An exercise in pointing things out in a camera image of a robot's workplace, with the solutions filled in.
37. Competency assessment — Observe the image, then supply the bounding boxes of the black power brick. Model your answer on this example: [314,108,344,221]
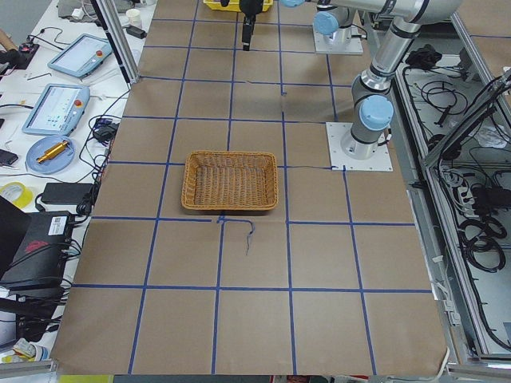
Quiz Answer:
[41,183,93,205]

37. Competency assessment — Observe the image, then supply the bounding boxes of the brown wicker basket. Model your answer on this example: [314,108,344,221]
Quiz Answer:
[181,151,279,211]

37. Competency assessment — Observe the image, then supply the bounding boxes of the spare yellow tape roll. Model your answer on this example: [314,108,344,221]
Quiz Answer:
[1,182,34,209]

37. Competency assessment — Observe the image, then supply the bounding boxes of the lower teach pendant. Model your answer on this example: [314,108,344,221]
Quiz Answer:
[22,84,90,136]

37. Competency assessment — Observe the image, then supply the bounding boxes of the aluminium frame post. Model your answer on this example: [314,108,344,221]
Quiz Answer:
[91,0,140,85]

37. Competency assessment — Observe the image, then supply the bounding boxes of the black red computer box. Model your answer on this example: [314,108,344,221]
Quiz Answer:
[1,198,74,291]

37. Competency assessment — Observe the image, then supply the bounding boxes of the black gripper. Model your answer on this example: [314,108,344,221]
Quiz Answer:
[239,0,263,51]

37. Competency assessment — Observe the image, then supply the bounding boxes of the brass cylinder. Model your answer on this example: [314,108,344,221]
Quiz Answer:
[37,140,69,164]

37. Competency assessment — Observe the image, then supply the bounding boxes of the black power adapter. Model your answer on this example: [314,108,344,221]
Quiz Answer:
[125,25,147,39]

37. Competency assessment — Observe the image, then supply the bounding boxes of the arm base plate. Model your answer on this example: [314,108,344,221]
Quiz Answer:
[326,122,393,172]
[313,26,363,55]

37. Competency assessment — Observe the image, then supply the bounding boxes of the teach pendant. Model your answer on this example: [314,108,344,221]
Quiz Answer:
[22,84,90,136]
[47,34,113,78]

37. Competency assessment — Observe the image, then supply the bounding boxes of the yellow plastic basket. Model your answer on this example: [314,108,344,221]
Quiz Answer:
[203,0,274,12]

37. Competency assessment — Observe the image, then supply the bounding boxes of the upper teach pendant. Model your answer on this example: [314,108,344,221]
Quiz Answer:
[47,34,113,78]

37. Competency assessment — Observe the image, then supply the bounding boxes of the white paper cup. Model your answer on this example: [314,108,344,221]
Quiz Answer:
[125,8,142,29]

